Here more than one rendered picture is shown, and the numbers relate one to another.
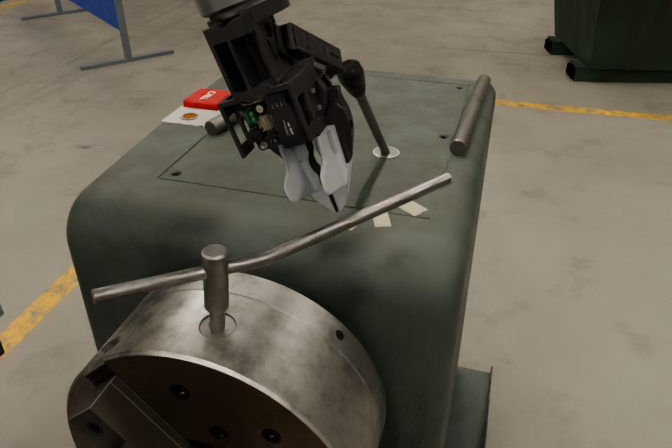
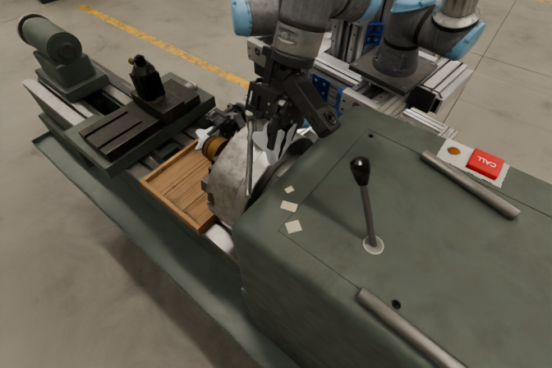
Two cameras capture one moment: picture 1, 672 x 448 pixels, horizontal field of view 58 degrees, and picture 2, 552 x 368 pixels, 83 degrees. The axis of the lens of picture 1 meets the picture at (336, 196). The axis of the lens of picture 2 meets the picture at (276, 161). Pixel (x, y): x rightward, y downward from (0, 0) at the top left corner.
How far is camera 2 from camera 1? 0.78 m
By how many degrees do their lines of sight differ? 80
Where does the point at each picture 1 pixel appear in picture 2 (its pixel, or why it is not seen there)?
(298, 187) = not seen: hidden behind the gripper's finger
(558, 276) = not seen: outside the picture
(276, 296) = (263, 158)
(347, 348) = (241, 190)
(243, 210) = (322, 154)
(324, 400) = (220, 174)
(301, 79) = (259, 89)
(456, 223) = (269, 241)
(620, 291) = not seen: outside the picture
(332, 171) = (262, 140)
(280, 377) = (227, 155)
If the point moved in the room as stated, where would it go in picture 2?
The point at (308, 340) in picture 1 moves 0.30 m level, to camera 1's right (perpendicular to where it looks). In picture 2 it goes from (241, 169) to (163, 294)
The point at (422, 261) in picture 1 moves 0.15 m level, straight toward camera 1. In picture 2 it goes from (250, 213) to (192, 180)
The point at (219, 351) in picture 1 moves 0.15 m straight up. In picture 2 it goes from (241, 136) to (234, 85)
